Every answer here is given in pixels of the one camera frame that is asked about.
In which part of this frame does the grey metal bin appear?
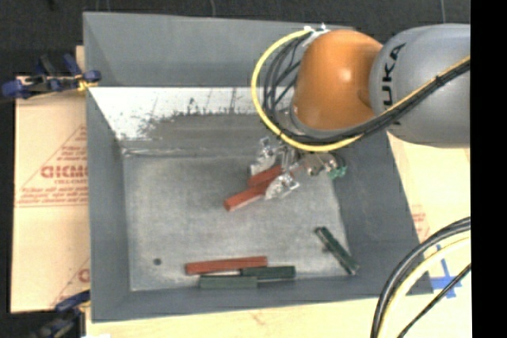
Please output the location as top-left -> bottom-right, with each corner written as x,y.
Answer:
82,11 -> 434,322

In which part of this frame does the brown cardboard board, red print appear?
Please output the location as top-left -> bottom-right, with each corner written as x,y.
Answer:
10,87 -> 471,314

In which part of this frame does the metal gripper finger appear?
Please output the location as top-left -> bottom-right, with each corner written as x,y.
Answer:
249,137 -> 280,177
264,173 -> 301,202

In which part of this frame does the red-brown flat block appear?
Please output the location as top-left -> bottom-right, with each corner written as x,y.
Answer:
223,183 -> 275,212
184,255 -> 269,276
246,165 -> 284,188

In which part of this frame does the dark green flat block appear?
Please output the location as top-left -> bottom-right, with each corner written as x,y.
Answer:
314,226 -> 360,275
239,265 -> 297,283

